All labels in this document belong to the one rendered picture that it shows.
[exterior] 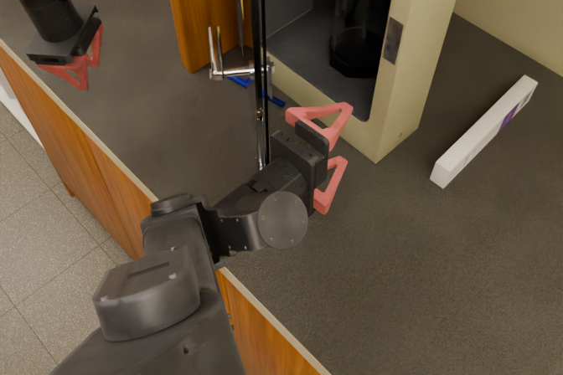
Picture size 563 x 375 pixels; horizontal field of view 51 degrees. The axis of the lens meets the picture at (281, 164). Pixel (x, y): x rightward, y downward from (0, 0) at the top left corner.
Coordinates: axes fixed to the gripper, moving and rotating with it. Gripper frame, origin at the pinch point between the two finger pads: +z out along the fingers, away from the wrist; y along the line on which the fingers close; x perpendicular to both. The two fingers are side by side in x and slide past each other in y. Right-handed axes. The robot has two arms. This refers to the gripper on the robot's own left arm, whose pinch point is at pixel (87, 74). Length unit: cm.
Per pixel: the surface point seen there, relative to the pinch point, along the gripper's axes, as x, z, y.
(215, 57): -22.3, -8.1, -2.9
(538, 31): -69, 22, 37
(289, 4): -24.5, 8.5, 26.2
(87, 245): 52, 106, 18
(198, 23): -9.6, 7.9, 20.1
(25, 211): 78, 103, 27
